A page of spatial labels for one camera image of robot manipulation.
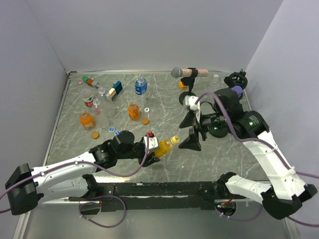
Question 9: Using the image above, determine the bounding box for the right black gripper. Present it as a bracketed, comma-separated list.
[178, 110, 229, 151]

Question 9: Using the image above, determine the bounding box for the tall yellow juice bottle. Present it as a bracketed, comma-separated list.
[154, 135, 180, 158]

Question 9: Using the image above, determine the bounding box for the orange bottle cap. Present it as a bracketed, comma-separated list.
[142, 118, 150, 125]
[91, 131, 100, 139]

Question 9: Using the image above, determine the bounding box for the small orange juice bottle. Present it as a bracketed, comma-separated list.
[128, 102, 140, 121]

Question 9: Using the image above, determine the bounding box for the blue label water bottle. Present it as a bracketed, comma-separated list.
[135, 77, 148, 95]

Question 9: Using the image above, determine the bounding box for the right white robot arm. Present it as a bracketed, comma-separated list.
[179, 86, 318, 220]

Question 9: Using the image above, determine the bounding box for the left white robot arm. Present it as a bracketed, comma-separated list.
[5, 130, 160, 215]

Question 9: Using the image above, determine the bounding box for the open orange juice bottle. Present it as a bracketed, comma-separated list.
[79, 111, 96, 130]

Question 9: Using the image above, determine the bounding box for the red label clear bottle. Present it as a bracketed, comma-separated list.
[80, 89, 95, 107]

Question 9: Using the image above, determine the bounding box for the yellow toy brick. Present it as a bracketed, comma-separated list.
[179, 81, 187, 90]

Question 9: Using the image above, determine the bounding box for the pink glitter microphone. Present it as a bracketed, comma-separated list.
[170, 67, 209, 79]

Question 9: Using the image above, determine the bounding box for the purple microphone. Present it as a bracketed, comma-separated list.
[231, 86, 243, 99]

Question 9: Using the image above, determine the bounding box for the black round holder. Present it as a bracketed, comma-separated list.
[224, 69, 248, 90]

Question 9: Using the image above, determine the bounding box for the blue and wood block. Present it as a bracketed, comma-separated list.
[106, 81, 123, 101]

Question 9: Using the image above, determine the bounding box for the clear small cup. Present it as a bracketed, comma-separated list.
[98, 87, 105, 96]
[93, 98, 101, 108]

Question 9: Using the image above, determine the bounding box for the colourful block stack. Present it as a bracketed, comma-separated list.
[82, 76, 101, 89]

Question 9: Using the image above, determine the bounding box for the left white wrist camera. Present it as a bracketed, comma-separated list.
[143, 131, 160, 152]

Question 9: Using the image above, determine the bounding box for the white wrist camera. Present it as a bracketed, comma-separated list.
[143, 131, 160, 152]
[183, 95, 201, 122]

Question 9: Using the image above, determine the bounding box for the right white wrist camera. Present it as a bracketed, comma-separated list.
[183, 95, 201, 122]

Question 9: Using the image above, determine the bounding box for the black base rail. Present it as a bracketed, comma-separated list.
[68, 181, 247, 212]

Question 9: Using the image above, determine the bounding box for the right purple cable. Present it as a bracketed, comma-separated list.
[195, 92, 319, 228]

